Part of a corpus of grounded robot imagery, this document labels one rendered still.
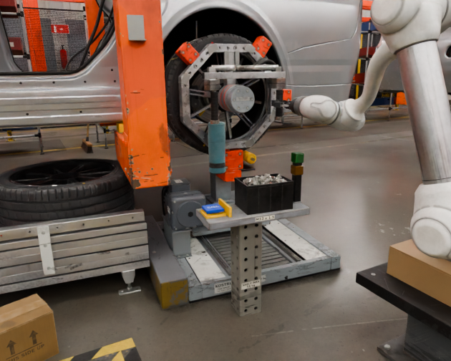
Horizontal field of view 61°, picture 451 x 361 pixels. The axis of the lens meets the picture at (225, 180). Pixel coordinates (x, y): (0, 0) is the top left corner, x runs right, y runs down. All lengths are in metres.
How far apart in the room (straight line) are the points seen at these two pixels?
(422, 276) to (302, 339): 0.51
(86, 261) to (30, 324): 0.39
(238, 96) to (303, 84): 0.63
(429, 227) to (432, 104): 0.32
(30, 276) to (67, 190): 0.38
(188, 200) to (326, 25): 1.35
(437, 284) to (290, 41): 1.56
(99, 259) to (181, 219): 0.41
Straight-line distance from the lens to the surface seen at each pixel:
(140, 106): 1.55
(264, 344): 1.55
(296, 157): 1.55
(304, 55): 2.43
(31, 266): 1.80
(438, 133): 1.15
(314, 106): 1.60
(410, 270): 1.40
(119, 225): 1.75
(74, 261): 1.78
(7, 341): 1.53
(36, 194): 1.82
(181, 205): 1.83
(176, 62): 2.05
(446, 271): 1.33
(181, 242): 1.96
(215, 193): 2.28
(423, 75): 1.16
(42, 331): 1.56
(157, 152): 1.59
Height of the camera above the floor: 0.97
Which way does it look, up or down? 16 degrees down
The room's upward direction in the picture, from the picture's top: 1 degrees counter-clockwise
